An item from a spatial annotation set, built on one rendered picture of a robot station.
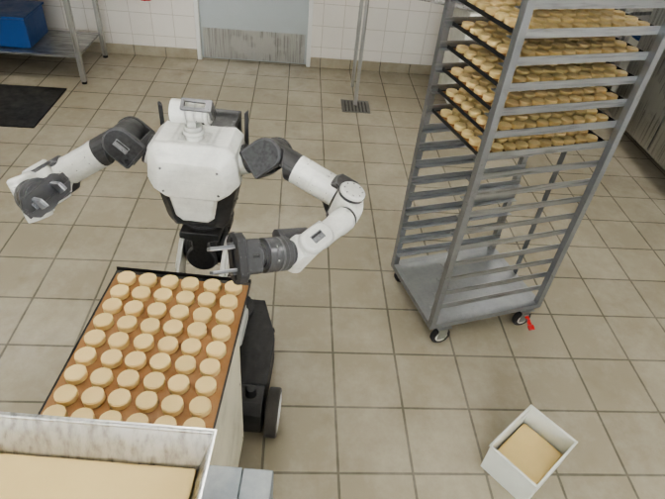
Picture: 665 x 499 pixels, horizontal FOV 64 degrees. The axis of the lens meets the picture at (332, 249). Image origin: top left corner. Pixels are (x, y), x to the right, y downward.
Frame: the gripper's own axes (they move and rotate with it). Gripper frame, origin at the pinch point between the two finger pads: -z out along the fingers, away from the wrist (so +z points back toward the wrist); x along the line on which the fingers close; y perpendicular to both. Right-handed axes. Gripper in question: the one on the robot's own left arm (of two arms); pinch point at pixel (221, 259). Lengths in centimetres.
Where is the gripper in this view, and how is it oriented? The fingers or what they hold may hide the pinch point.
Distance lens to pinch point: 126.0
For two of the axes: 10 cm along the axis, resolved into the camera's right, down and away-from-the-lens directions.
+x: -1.2, -9.9, 0.2
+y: 6.1, -0.9, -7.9
